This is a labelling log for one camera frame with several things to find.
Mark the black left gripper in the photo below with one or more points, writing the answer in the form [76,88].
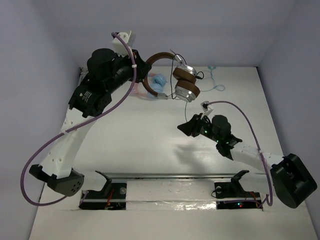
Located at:
[139,66]

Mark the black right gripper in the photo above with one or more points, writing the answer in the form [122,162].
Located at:
[193,125]

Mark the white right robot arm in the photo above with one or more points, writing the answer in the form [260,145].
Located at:
[285,177]

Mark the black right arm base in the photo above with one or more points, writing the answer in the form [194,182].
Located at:
[231,195]

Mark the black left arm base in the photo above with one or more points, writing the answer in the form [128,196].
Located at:
[111,197]

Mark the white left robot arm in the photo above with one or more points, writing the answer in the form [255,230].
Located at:
[107,71]

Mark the pink blue cat headphones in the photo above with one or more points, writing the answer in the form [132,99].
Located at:
[158,82]

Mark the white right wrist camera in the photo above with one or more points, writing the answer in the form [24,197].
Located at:
[207,110]

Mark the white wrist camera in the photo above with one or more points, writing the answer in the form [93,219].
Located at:
[207,110]
[121,41]

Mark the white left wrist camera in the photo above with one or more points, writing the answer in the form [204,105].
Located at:
[121,41]

